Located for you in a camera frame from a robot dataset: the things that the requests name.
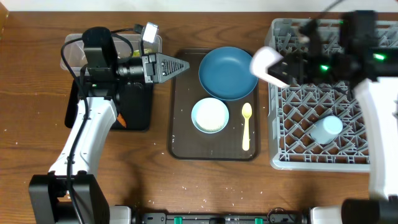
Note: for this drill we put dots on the yellow plastic spoon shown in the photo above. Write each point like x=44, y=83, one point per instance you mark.
x=246, y=113

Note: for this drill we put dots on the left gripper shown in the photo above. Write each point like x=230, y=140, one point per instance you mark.
x=149, y=68

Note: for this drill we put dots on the dark brown serving tray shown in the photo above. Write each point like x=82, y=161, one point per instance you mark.
x=187, y=142

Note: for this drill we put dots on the green yellow snack wrapper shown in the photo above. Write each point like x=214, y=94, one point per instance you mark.
x=138, y=53

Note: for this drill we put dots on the grey dishwasher rack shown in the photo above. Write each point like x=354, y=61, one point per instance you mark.
x=294, y=111

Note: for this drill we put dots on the orange carrot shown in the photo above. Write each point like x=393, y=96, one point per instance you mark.
x=121, y=120

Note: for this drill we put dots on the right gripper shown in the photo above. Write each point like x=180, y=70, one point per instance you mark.
x=292, y=66

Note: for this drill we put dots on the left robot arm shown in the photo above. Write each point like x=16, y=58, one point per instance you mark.
x=69, y=192

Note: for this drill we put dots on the pink cup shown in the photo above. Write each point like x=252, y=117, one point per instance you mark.
x=261, y=61

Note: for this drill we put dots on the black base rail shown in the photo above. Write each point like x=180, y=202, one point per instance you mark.
x=191, y=218

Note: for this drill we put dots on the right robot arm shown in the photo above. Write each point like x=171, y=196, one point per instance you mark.
x=371, y=72

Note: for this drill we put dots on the blue cup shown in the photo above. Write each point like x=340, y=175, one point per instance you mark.
x=326, y=129

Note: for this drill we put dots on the blue plate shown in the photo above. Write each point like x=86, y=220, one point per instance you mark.
x=224, y=73

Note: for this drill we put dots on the clear plastic bin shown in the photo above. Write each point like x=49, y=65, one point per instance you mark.
x=75, y=56

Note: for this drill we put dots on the light blue rice bowl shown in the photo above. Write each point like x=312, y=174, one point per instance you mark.
x=194, y=114

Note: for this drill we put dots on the black waste tray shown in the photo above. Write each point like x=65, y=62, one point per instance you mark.
x=136, y=105

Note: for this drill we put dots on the white rice pile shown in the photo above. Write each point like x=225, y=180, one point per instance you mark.
x=211, y=115

